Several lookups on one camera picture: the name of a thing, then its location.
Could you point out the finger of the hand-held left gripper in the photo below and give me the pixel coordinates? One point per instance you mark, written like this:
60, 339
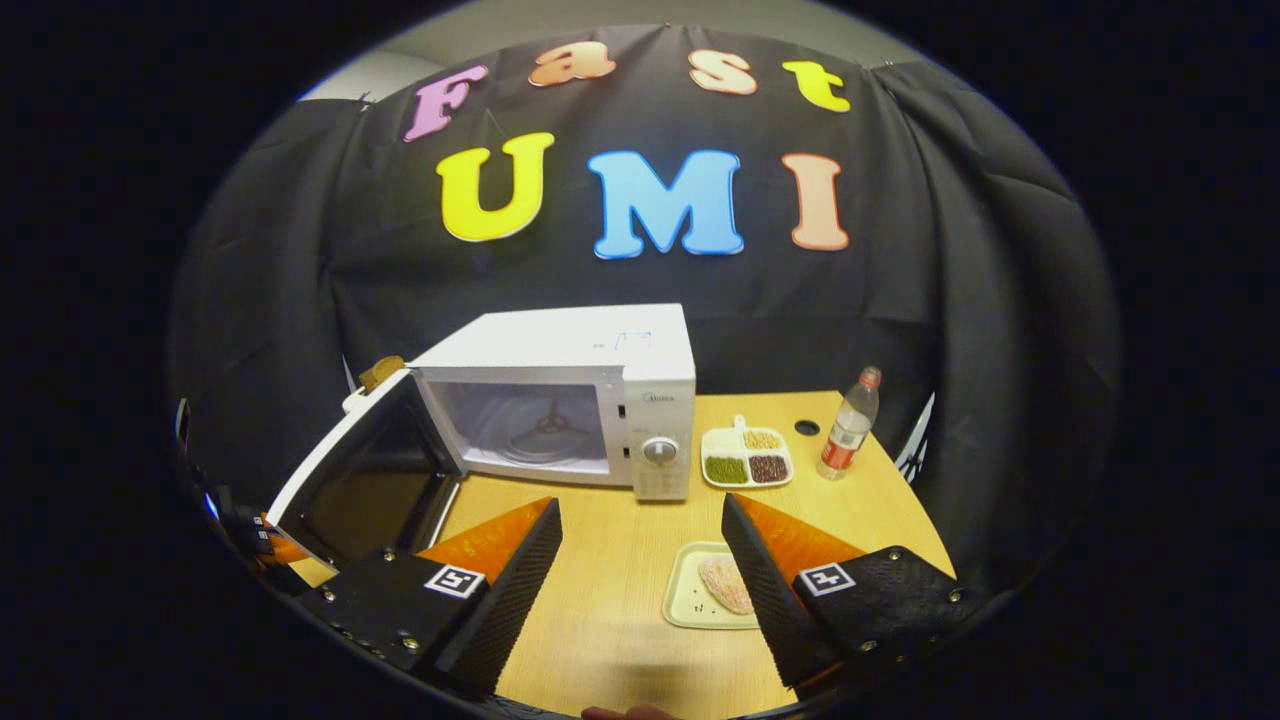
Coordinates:
285, 550

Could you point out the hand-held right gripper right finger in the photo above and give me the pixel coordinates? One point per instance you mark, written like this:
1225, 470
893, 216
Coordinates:
770, 600

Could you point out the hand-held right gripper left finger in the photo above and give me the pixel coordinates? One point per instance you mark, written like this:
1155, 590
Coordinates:
510, 600

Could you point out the breaded food patty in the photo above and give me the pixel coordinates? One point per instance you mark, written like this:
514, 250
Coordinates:
725, 585

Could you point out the white microwave oven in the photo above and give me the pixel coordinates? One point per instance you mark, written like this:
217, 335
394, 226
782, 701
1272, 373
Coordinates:
560, 345

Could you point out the white square plate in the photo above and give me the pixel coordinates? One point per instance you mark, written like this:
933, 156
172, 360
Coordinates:
685, 595

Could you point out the divided dish of beans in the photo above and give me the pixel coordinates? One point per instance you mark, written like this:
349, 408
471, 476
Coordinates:
745, 462

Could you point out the clear plastic water bottle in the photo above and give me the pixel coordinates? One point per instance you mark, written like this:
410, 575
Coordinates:
850, 425

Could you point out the brown toast slice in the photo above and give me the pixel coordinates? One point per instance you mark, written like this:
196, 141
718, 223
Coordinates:
382, 372

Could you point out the white panel edge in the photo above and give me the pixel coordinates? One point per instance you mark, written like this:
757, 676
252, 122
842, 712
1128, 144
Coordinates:
920, 445

